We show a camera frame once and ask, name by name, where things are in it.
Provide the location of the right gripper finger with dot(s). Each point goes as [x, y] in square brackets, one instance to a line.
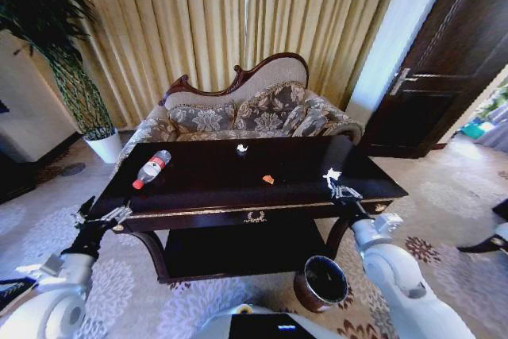
[334, 188]
[352, 190]

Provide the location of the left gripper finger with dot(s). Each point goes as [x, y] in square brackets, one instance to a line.
[85, 207]
[118, 213]

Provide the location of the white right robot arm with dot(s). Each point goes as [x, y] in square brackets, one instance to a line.
[401, 275]

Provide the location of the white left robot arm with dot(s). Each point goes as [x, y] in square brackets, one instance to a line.
[59, 295]

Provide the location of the round dark trash bin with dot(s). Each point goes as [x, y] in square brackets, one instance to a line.
[323, 281]

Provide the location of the white crumpled tissue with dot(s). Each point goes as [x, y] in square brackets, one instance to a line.
[332, 174]

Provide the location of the plastic bottle with red cap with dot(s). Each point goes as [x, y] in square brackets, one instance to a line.
[152, 168]

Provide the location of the white plant pot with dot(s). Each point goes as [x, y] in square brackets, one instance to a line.
[105, 146]

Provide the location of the orange paper scrap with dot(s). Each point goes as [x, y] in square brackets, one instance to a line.
[268, 179]

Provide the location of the floral cushion with fringe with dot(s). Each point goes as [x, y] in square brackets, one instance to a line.
[317, 116]

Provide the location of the dark wooden cabinet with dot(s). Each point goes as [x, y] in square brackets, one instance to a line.
[14, 178]

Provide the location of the dark patterned object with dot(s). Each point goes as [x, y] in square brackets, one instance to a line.
[16, 293]

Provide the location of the dark wooden coffee table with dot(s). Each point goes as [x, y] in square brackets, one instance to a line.
[238, 172]

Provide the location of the small white crumpled paper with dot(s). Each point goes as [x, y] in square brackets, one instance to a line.
[241, 149]

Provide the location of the large floral cushion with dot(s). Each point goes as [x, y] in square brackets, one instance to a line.
[270, 106]

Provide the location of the small floral cushion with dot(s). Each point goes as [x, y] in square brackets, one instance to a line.
[200, 118]

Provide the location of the floral upholstered sofa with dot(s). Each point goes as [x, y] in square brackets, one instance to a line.
[270, 77]

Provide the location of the dark wooden door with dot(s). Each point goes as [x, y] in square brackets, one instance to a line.
[432, 77]

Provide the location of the white robot front shell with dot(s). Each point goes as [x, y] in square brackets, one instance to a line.
[278, 325]

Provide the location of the green leafy plant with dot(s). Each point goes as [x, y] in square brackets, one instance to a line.
[47, 29]

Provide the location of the beige pleated curtain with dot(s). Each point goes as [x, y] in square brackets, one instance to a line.
[218, 17]

